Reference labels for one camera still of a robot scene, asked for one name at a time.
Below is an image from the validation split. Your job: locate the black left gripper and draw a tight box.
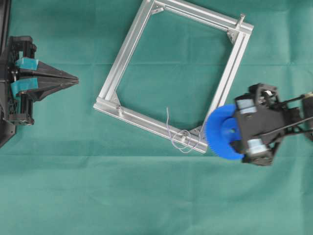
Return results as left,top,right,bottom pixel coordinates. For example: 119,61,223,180
4,36,79,125

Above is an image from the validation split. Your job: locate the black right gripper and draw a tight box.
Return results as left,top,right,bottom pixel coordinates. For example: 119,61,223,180
230,83,287,166

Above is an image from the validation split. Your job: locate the blue plastic gear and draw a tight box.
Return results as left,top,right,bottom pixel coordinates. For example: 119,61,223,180
204,104,244,160

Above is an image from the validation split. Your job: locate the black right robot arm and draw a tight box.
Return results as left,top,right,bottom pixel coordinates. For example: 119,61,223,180
230,83,313,166

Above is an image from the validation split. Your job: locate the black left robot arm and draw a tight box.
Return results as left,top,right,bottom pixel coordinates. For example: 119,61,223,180
0,0,79,146

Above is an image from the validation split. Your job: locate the near corner steel shaft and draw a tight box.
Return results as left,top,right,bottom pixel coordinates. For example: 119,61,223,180
181,131,190,142

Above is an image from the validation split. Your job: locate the corner steel shaft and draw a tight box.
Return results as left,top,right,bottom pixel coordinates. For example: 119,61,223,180
181,131,190,142
116,105,123,116
236,13,246,30

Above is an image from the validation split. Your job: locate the left corner steel shaft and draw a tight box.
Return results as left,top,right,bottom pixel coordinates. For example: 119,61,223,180
116,105,123,116

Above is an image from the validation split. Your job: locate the far corner steel shaft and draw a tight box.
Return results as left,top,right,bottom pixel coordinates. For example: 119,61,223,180
236,13,246,30

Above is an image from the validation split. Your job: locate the green table cloth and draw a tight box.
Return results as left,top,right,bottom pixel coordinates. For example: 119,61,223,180
0,0,313,235

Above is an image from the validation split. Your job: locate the thin purple wire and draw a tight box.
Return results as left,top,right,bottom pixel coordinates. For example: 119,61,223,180
165,106,206,154

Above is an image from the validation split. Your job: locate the square aluminium extrusion frame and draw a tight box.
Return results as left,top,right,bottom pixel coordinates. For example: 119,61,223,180
93,0,254,154

